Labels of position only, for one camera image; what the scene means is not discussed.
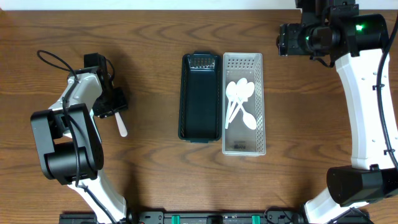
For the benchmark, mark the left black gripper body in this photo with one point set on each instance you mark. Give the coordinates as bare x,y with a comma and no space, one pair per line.
113,104

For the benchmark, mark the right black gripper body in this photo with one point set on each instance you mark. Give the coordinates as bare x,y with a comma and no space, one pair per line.
286,39

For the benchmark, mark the white plastic spoon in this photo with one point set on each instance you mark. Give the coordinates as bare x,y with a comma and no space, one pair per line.
240,85
121,126
230,93
248,92
248,119

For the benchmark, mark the white plastic spoon top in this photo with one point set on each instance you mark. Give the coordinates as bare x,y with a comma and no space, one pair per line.
230,93

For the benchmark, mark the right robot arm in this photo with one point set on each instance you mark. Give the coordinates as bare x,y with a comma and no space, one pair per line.
358,46

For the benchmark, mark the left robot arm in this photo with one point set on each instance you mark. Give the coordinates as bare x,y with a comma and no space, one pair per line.
69,145

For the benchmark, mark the black plastic basket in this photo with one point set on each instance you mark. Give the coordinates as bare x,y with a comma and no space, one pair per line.
200,98

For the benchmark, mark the clear plastic basket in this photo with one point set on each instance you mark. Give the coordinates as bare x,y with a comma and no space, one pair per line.
238,139

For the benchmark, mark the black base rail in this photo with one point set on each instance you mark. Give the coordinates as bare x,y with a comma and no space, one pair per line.
268,217

